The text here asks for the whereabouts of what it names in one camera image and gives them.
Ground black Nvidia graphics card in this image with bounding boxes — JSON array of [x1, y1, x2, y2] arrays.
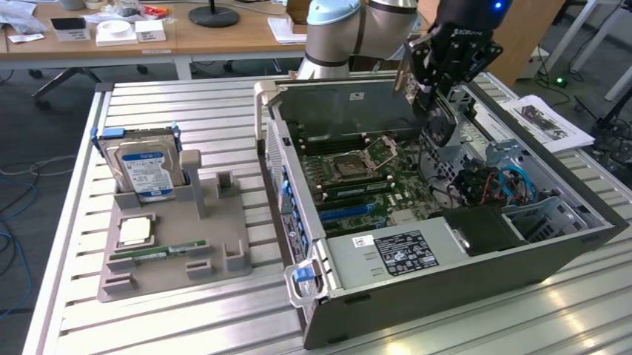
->
[[393, 55, 464, 149]]

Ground grey power supply unit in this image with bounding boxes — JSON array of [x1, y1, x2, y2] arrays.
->
[[323, 217, 470, 291]]

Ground white tape roll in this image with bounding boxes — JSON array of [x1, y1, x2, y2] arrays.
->
[[96, 20, 132, 38]]

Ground green RAM stick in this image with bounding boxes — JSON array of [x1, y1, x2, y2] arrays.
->
[[108, 240, 207, 262]]

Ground red wire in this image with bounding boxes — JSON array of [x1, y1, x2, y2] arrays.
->
[[481, 170, 520, 199]]

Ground blue floor cable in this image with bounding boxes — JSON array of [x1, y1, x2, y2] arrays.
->
[[0, 177, 40, 320]]

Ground perforated metal drive cage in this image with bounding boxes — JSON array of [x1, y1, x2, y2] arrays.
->
[[420, 106, 497, 178]]

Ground hard disk in blue caddy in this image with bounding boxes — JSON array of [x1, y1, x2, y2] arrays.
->
[[90, 124, 183, 203]]

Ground printed paper stack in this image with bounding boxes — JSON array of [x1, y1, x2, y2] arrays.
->
[[498, 94, 597, 155]]

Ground green motherboard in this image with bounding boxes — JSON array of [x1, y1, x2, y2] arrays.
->
[[294, 127, 449, 238]]

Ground brown cardboard box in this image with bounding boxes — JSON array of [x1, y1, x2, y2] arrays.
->
[[286, 0, 313, 24]]

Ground CPU socket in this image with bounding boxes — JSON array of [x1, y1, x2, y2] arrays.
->
[[329, 152, 370, 179]]

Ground silver CPU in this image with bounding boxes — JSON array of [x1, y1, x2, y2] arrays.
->
[[119, 217, 155, 246]]

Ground black round lamp base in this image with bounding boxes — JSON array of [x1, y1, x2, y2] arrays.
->
[[187, 0, 242, 28]]

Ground black stand with cables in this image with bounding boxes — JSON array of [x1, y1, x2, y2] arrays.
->
[[589, 62, 632, 166]]

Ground grey metal disk bay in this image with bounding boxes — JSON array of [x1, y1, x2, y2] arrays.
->
[[501, 195, 592, 245]]

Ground wooden cabinet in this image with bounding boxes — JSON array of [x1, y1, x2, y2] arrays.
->
[[417, 0, 567, 87]]

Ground blue wire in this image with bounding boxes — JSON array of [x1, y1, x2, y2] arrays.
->
[[494, 164, 539, 207]]

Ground silver chipset heatsink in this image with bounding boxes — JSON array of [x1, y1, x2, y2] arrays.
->
[[389, 210, 422, 227]]

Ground metal socket cover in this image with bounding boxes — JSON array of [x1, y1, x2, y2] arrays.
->
[[363, 133, 402, 168]]

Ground clear plastic bag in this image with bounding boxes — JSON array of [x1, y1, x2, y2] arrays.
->
[[0, 0, 49, 34]]

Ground black wire bundle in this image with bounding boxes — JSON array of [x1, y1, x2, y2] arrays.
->
[[449, 169, 490, 208]]

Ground white desk frame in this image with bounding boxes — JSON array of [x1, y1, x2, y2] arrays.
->
[[543, 0, 632, 103]]

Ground flat white box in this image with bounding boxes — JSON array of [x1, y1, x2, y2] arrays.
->
[[94, 29, 140, 47]]

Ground wooden desk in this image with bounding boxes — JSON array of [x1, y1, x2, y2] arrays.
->
[[0, 0, 449, 71]]

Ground blue expansion slot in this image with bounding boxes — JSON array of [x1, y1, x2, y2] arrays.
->
[[318, 205, 373, 223]]

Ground white papers pile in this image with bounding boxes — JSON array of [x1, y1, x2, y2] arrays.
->
[[267, 16, 310, 46]]

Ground grey parts rack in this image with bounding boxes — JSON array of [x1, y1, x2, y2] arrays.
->
[[96, 149, 255, 303]]

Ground white cube box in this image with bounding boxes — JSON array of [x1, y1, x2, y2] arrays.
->
[[134, 18, 167, 44]]

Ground white box with black lid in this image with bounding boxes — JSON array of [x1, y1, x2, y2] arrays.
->
[[49, 17, 92, 42]]

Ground white floor box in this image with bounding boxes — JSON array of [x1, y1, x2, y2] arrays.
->
[[524, 55, 545, 81]]

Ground white floor cable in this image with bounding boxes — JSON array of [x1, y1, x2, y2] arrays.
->
[[0, 154, 76, 178]]

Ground open grey PC case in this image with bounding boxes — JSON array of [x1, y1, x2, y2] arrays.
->
[[253, 72, 632, 351]]

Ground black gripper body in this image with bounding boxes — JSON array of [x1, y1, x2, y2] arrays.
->
[[426, 0, 510, 75]]

